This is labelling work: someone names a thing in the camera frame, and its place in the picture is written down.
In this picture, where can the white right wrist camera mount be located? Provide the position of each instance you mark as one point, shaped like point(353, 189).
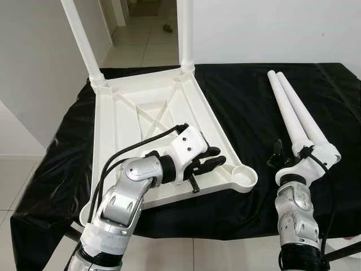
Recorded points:
point(304, 167)

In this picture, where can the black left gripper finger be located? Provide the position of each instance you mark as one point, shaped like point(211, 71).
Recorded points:
point(211, 152)
point(214, 164)

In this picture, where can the black table cloth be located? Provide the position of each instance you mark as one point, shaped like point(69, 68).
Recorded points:
point(242, 101)

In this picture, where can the black table leg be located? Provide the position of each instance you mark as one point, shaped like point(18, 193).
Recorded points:
point(72, 232)
point(344, 251)

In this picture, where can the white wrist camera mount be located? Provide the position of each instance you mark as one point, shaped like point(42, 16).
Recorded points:
point(189, 147)
point(304, 167)

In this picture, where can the brown door mat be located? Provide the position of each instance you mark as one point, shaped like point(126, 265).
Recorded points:
point(146, 5)

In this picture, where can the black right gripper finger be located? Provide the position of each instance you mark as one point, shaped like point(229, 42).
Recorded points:
point(277, 159)

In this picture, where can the white plastic table top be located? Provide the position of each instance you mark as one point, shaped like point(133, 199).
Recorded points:
point(141, 113)

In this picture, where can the small dark floor object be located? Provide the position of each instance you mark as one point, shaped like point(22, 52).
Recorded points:
point(167, 27)

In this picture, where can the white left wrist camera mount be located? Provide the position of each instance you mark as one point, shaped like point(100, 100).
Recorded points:
point(189, 147)

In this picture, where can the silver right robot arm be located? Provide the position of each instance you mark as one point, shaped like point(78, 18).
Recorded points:
point(296, 214)

